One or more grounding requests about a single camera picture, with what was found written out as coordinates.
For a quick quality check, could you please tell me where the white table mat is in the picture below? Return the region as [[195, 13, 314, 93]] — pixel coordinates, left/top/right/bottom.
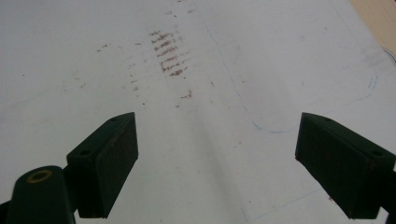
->
[[0, 0, 396, 224]]

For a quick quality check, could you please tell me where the round table cable grommet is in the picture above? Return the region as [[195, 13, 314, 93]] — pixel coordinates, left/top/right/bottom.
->
[[382, 46, 396, 64]]

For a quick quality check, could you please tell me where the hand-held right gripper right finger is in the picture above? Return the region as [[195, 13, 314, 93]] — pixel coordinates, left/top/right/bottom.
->
[[294, 111, 396, 220]]

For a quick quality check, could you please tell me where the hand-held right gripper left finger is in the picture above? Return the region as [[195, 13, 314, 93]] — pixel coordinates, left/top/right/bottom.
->
[[64, 111, 140, 219]]

